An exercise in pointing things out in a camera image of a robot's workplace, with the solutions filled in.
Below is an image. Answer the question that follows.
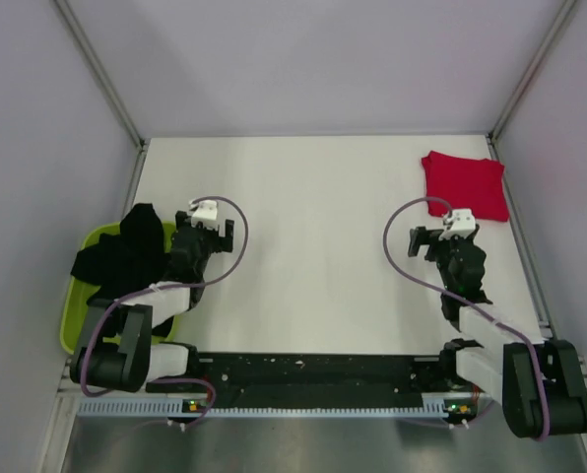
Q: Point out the black t shirt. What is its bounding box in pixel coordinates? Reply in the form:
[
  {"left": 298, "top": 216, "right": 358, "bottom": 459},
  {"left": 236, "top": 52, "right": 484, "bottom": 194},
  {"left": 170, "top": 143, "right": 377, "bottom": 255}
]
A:
[{"left": 71, "top": 203, "right": 169, "bottom": 303}]

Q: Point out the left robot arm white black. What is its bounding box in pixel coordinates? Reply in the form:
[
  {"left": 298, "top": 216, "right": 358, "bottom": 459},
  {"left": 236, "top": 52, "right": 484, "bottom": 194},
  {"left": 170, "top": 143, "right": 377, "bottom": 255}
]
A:
[{"left": 69, "top": 204, "right": 235, "bottom": 396}]

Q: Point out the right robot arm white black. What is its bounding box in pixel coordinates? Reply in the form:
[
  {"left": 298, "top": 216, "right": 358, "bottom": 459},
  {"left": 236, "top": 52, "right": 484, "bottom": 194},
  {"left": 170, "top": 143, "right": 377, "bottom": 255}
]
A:
[{"left": 408, "top": 227, "right": 587, "bottom": 439}]

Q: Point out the folded red t shirt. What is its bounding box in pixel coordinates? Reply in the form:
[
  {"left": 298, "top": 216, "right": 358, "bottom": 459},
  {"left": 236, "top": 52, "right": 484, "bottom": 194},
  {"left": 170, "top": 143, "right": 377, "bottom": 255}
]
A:
[{"left": 421, "top": 151, "right": 509, "bottom": 223}]

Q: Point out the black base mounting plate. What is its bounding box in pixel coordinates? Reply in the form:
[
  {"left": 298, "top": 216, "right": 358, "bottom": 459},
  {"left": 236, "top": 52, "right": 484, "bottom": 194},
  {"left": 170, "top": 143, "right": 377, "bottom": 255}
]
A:
[{"left": 145, "top": 351, "right": 496, "bottom": 408}]

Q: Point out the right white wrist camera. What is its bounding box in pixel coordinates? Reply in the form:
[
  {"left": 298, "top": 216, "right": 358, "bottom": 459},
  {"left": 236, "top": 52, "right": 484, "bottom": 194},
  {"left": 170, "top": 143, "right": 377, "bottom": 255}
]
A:
[{"left": 440, "top": 208, "right": 477, "bottom": 239}]

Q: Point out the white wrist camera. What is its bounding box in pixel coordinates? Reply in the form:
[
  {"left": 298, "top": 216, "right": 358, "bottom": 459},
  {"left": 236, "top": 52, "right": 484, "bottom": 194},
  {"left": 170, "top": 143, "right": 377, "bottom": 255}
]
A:
[
  {"left": 189, "top": 199, "right": 219, "bottom": 227},
  {"left": 440, "top": 208, "right": 477, "bottom": 239}
]

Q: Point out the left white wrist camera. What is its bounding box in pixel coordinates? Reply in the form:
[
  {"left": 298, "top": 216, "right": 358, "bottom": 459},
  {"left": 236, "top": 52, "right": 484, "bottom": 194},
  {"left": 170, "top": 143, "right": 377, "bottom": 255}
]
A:
[{"left": 189, "top": 199, "right": 219, "bottom": 227}]

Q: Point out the grey slotted cable duct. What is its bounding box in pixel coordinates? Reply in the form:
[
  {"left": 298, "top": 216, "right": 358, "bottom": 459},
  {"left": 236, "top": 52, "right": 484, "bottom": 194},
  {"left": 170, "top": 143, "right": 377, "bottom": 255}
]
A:
[{"left": 78, "top": 398, "right": 453, "bottom": 419}]

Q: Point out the left aluminium frame post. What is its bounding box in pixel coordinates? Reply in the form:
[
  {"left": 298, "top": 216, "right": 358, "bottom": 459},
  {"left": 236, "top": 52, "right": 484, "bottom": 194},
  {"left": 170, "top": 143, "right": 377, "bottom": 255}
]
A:
[{"left": 51, "top": 0, "right": 147, "bottom": 149}]

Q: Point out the aluminium frame post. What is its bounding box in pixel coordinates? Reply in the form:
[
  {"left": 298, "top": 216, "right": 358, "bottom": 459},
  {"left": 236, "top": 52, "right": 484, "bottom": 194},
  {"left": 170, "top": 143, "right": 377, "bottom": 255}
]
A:
[
  {"left": 488, "top": 0, "right": 581, "bottom": 144},
  {"left": 51, "top": 0, "right": 147, "bottom": 149}
]

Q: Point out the right aluminium frame post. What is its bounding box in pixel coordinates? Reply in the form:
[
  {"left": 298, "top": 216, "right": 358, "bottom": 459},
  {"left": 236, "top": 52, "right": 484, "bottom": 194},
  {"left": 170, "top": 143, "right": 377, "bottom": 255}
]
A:
[{"left": 488, "top": 0, "right": 581, "bottom": 144}]

